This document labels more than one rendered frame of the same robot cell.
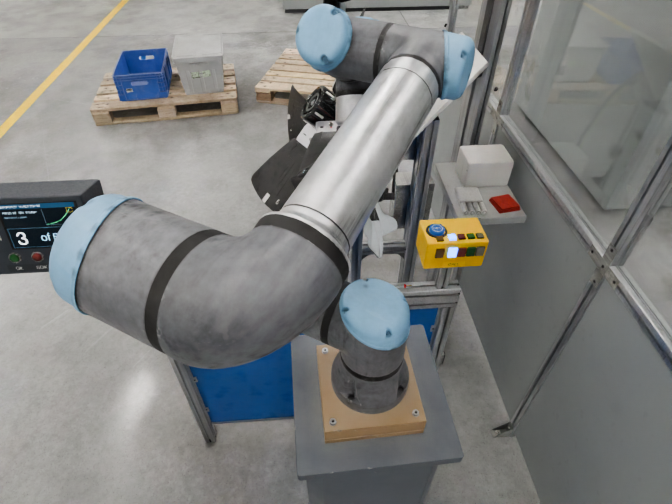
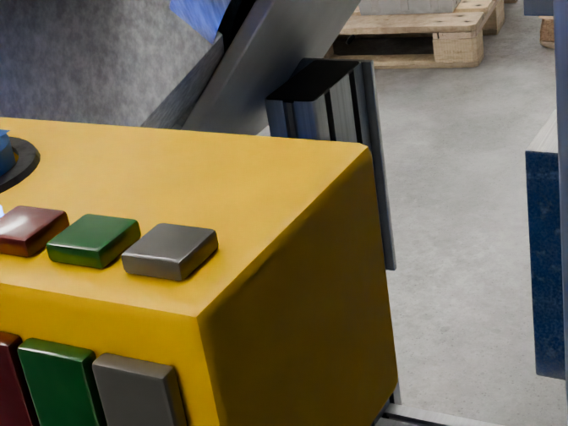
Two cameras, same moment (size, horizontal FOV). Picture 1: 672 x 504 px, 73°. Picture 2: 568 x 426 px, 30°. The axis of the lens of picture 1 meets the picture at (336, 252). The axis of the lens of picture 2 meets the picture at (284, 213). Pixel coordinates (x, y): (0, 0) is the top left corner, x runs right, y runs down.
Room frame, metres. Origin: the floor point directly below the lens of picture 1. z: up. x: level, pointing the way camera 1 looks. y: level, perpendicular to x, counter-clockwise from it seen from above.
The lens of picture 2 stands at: (0.70, -0.53, 1.19)
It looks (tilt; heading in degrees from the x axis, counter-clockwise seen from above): 26 degrees down; 37
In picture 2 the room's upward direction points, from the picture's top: 9 degrees counter-clockwise
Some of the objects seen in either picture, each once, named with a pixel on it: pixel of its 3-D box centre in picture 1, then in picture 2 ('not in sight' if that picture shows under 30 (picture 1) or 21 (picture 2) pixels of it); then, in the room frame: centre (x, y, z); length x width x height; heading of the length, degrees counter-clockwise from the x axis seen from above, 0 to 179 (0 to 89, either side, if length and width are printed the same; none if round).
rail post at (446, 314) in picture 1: (429, 372); not in sight; (0.90, -0.34, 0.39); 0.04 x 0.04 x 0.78; 4
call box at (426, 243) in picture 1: (450, 244); (99, 332); (0.90, -0.31, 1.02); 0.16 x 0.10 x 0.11; 94
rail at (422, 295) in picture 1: (306, 301); not in sight; (0.87, 0.09, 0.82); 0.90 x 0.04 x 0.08; 94
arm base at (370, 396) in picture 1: (370, 363); not in sight; (0.48, -0.07, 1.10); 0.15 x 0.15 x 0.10
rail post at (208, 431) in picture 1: (190, 388); not in sight; (0.83, 0.52, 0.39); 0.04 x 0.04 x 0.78; 4
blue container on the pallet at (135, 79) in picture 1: (144, 73); not in sight; (3.98, 1.69, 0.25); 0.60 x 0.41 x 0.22; 11
